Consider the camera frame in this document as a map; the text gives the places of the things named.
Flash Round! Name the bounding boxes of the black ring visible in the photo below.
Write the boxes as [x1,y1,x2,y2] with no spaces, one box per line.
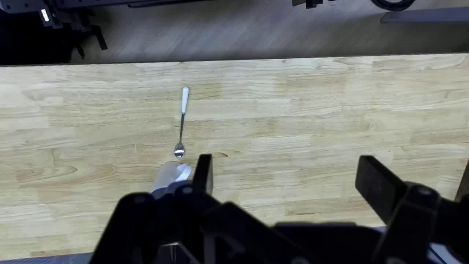
[369,0,417,13]

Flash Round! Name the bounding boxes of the white ceramic mug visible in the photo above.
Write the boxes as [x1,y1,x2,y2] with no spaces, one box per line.
[149,161,195,195]

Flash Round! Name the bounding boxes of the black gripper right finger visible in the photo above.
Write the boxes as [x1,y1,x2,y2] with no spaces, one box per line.
[354,154,469,264]

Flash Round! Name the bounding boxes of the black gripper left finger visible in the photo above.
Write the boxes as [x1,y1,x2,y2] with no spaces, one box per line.
[88,152,313,264]

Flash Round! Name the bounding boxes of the grey flat bar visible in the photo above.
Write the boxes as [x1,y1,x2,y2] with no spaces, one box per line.
[379,6,469,25]

